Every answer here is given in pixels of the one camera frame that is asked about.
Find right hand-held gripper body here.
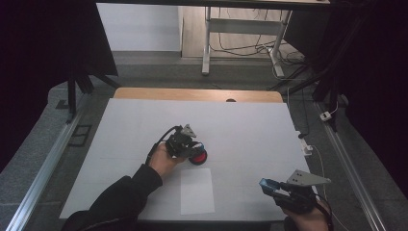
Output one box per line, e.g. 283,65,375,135
273,168,332,215

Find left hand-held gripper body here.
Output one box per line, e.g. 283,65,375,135
165,124,197,159

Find round red ink pad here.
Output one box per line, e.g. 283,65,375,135
188,149,208,167

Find blue stamp cap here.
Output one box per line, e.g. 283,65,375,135
258,177,281,193

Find person's left hand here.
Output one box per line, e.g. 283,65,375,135
148,142,186,179

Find person's right hand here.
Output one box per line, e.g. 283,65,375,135
282,200,331,231

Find white paper sheet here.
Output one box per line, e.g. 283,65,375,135
180,167,216,216

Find white table cover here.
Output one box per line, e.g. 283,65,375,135
59,97,319,223

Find wooden table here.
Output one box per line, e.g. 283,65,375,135
113,87,285,104

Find black metal stand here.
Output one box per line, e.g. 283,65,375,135
268,13,365,133

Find black tripod stand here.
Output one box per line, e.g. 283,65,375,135
65,68,121,125

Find black curtain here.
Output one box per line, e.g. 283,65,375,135
0,0,119,174
285,0,408,198

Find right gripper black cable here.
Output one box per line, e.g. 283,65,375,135
313,194,335,231

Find thin white cable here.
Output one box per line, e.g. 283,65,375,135
309,144,352,231

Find aluminium rail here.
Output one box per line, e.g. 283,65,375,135
316,102,388,231
6,108,86,231

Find black floor frame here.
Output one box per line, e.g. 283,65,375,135
67,124,93,148

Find tangled floor cables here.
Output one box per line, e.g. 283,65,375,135
210,8,306,66

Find white desk frame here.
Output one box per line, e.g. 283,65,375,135
201,6,293,79

